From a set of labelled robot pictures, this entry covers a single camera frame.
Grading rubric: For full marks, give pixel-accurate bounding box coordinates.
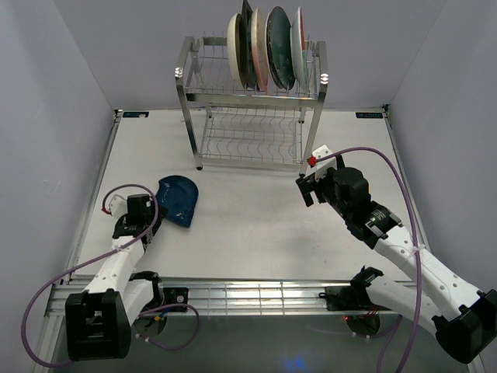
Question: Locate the red and teal floral plate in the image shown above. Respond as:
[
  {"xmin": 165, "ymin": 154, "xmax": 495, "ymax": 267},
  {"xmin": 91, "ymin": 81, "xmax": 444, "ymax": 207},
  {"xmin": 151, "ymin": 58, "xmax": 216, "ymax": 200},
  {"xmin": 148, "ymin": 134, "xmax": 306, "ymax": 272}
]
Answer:
[{"xmin": 290, "ymin": 6, "xmax": 308, "ymax": 92}]

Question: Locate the dark teal floral plate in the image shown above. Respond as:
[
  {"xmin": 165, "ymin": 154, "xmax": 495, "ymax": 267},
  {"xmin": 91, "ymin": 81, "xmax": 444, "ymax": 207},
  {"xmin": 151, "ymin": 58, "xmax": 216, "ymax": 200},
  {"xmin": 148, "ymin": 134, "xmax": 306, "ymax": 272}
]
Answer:
[{"xmin": 266, "ymin": 6, "xmax": 295, "ymax": 91}]

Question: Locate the left corner table label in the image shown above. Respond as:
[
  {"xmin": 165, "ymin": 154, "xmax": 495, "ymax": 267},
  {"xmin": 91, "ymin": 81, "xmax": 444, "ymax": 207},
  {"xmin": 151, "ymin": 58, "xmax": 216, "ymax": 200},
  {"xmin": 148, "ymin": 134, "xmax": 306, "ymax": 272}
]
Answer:
[{"xmin": 122, "ymin": 111, "xmax": 149, "ymax": 118}]

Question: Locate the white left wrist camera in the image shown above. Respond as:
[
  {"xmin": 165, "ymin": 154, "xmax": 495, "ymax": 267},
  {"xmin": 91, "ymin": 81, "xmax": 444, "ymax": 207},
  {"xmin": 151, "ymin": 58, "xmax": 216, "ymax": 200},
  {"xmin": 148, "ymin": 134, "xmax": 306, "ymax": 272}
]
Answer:
[{"xmin": 102, "ymin": 194, "xmax": 127, "ymax": 219}]

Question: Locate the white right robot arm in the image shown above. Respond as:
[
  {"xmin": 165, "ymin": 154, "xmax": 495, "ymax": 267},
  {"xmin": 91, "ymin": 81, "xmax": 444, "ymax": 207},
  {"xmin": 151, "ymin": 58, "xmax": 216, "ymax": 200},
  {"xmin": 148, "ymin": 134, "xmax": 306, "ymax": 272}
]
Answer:
[{"xmin": 296, "ymin": 145, "xmax": 496, "ymax": 364}]

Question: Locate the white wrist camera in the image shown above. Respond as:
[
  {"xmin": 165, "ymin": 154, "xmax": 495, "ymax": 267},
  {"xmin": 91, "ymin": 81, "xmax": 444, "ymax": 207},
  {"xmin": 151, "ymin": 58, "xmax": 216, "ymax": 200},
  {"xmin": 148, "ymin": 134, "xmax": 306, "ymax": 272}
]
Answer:
[
  {"xmin": 102, "ymin": 194, "xmax": 127, "ymax": 219},
  {"xmin": 307, "ymin": 145, "xmax": 338, "ymax": 181}
]

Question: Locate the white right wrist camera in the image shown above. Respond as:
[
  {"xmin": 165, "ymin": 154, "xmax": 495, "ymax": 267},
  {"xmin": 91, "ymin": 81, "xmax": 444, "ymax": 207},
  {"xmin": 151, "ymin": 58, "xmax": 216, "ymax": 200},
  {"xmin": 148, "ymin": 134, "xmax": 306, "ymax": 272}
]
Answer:
[{"xmin": 307, "ymin": 145, "xmax": 338, "ymax": 181}]

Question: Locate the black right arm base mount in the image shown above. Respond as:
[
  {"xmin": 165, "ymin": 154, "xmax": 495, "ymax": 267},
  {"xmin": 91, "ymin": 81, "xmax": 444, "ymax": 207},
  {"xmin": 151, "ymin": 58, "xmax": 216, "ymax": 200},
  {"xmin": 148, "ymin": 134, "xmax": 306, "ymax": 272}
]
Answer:
[{"xmin": 318, "ymin": 285, "xmax": 373, "ymax": 311}]

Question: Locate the cream round plate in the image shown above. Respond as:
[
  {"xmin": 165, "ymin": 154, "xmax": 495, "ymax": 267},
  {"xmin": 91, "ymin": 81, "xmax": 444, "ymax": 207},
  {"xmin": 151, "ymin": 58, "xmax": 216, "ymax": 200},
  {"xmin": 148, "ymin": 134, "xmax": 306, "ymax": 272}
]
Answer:
[{"xmin": 227, "ymin": 13, "xmax": 245, "ymax": 87}]

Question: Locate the green square plate dark rim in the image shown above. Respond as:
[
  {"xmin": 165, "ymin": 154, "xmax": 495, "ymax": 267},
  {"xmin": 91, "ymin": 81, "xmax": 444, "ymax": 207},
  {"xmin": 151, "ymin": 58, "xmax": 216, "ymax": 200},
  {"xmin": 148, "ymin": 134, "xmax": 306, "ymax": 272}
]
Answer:
[{"xmin": 240, "ymin": 0, "xmax": 256, "ymax": 89}]

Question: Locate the dark blue leaf-shaped dish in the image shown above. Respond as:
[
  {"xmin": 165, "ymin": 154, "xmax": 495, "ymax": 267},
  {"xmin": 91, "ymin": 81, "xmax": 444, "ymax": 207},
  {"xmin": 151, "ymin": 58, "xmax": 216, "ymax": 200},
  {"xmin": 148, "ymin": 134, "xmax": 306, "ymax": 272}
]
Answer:
[{"xmin": 155, "ymin": 175, "xmax": 199, "ymax": 228}]

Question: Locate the two-tier steel dish rack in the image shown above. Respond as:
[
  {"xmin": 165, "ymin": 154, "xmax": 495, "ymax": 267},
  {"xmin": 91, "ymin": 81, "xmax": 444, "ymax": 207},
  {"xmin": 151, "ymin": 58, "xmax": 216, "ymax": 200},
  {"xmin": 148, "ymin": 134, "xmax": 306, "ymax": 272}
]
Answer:
[{"xmin": 174, "ymin": 36, "xmax": 329, "ymax": 174}]

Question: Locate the cream and pink plate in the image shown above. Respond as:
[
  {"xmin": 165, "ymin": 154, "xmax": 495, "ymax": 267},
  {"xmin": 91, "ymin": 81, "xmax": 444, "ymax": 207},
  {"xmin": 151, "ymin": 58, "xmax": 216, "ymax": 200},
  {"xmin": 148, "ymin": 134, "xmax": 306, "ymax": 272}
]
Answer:
[{"xmin": 250, "ymin": 8, "xmax": 269, "ymax": 92}]

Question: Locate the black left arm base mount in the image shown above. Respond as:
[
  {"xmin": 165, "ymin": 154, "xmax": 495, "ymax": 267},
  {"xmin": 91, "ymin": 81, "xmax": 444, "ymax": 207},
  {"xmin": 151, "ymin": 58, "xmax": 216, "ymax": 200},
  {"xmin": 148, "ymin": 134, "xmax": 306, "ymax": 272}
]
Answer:
[{"xmin": 160, "ymin": 287, "xmax": 189, "ymax": 312}]

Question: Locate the right corner table label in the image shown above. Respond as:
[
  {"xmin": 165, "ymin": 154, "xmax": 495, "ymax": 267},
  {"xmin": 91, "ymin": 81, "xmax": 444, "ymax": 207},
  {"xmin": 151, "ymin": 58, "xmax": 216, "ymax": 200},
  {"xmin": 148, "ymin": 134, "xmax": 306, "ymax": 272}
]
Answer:
[{"xmin": 356, "ymin": 112, "xmax": 384, "ymax": 119}]

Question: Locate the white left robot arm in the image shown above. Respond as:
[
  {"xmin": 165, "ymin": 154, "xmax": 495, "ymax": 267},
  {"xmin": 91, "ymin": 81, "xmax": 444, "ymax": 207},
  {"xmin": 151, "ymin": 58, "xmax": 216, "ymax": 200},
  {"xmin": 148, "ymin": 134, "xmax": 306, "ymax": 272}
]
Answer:
[{"xmin": 65, "ymin": 193, "xmax": 165, "ymax": 361}]

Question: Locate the corner table label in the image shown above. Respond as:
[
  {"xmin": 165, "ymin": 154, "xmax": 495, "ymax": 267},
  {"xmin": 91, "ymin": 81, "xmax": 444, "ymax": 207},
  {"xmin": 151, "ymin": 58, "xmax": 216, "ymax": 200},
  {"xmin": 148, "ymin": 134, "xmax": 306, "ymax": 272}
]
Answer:
[
  {"xmin": 356, "ymin": 112, "xmax": 384, "ymax": 119},
  {"xmin": 122, "ymin": 111, "xmax": 149, "ymax": 118}
]

